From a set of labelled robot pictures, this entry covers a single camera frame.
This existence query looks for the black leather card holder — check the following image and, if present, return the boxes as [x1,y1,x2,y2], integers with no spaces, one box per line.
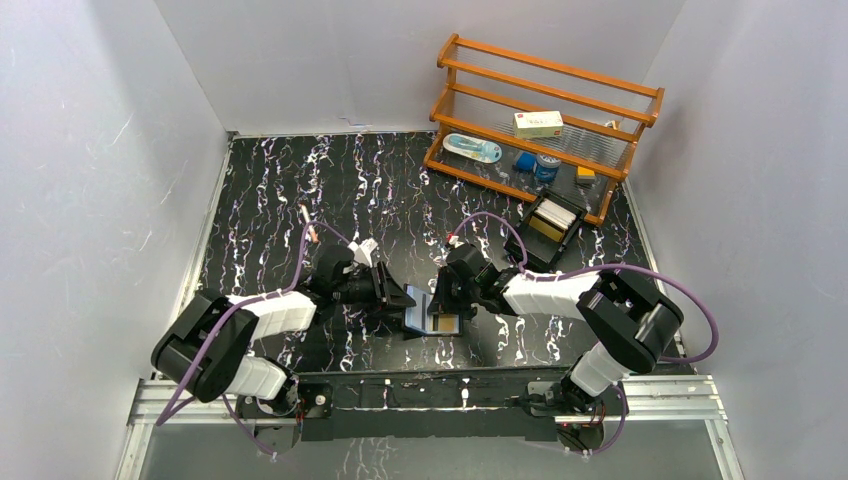
[401,285,462,337]

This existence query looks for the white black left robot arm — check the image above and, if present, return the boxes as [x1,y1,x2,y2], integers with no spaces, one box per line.
[151,240,418,416]

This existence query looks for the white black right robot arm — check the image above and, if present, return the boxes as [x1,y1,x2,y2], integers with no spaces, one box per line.
[427,244,684,416]

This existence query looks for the black tray with cards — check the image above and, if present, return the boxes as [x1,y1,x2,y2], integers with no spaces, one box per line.
[504,189,587,273]

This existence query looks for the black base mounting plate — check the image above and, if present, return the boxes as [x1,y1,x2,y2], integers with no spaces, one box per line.
[236,366,627,449]

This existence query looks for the small pen on table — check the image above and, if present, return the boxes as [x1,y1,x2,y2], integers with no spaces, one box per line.
[299,204,319,243]

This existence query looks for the white blue packaged item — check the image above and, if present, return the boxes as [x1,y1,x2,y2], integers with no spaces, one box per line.
[442,133,503,164]

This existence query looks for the small blue cube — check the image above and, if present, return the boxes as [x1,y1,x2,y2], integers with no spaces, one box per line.
[513,152,536,173]

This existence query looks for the blue round container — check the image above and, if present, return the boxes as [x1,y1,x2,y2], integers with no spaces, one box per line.
[534,154,562,184]

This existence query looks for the orange wooden shelf rack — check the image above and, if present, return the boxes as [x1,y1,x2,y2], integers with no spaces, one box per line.
[424,33,665,225]

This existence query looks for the white cardboard box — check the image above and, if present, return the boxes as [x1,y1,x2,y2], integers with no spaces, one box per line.
[512,111,564,139]

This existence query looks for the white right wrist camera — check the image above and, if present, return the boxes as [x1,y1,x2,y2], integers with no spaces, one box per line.
[446,233,463,248]

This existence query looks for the aluminium frame rail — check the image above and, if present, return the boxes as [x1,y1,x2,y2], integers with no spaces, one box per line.
[170,373,728,425]

